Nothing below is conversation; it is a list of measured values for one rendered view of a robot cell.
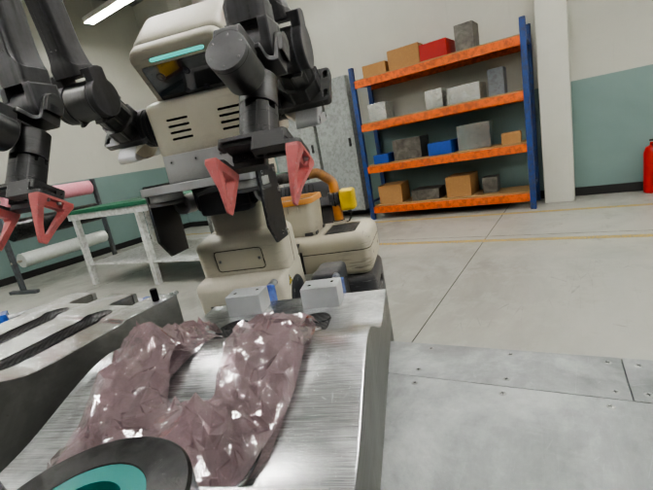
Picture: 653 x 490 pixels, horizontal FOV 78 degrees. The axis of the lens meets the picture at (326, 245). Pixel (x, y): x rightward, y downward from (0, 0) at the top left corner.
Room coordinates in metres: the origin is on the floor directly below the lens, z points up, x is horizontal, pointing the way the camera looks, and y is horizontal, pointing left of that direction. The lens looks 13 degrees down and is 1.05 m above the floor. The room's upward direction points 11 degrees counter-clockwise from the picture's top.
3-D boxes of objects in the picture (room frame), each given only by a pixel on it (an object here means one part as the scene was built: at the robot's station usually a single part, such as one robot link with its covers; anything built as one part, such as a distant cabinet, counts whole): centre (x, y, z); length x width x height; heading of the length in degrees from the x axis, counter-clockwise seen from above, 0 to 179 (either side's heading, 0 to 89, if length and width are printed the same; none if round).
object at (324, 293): (0.56, 0.01, 0.85); 0.13 x 0.05 x 0.05; 167
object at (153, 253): (4.60, 1.60, 0.51); 2.40 x 1.13 x 1.02; 60
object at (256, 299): (0.59, 0.11, 0.85); 0.13 x 0.05 x 0.05; 167
